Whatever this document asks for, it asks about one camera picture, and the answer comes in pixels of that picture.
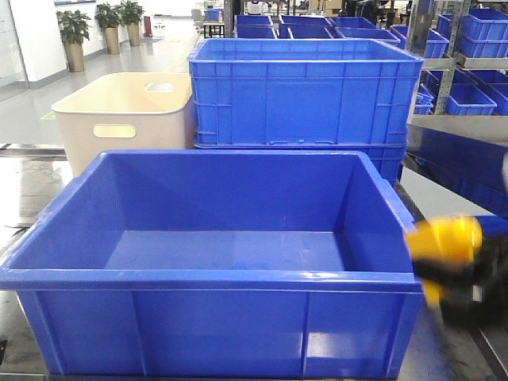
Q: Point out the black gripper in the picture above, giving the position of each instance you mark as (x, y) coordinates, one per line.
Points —
(471, 295)

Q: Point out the yellow toy brick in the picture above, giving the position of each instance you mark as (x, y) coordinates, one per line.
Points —
(440, 250)

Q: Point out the blue bin lower right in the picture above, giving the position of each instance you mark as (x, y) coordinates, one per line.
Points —
(493, 226)

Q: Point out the large blue front bin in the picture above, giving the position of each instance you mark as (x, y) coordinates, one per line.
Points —
(217, 263)

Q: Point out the beige plastic bin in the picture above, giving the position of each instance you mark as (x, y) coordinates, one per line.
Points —
(126, 110)

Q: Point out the lower blue stacked crate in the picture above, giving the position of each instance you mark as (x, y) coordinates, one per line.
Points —
(387, 158)

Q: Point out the steel shelf with bins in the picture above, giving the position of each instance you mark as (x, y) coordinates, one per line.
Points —
(477, 40)

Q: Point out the large blue stacked crate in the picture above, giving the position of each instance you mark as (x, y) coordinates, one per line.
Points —
(295, 93)

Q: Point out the potted plant right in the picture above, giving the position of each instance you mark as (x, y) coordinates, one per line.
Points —
(131, 16)

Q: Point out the potted plant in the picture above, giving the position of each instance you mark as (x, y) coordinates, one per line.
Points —
(131, 16)
(108, 18)
(74, 30)

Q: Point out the potted plant middle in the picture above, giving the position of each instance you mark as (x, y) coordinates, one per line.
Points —
(108, 18)

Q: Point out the potted plant left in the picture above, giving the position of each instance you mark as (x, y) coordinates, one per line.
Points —
(74, 30)

